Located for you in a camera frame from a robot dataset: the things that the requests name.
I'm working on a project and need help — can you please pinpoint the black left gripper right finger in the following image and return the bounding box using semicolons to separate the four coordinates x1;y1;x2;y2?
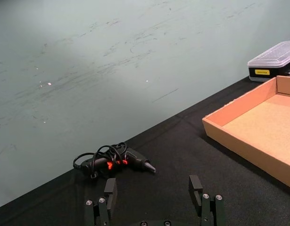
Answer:
188;175;226;226

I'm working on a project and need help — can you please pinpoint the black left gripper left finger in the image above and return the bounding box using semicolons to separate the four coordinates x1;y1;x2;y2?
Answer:
84;178;118;226

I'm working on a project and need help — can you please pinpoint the black table cloth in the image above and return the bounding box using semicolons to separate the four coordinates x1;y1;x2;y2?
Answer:
0;75;290;226

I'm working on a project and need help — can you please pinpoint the brown cardboard tray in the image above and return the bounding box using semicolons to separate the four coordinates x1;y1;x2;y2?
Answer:
202;75;290;191

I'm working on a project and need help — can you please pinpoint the clear plastic case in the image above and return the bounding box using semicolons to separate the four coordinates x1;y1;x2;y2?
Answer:
247;40;290;82

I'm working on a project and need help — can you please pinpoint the black corded tool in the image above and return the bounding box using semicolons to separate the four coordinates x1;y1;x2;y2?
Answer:
73;142;157;180

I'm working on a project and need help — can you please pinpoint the pale wall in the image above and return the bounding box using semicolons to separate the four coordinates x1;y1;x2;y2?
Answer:
0;0;290;211

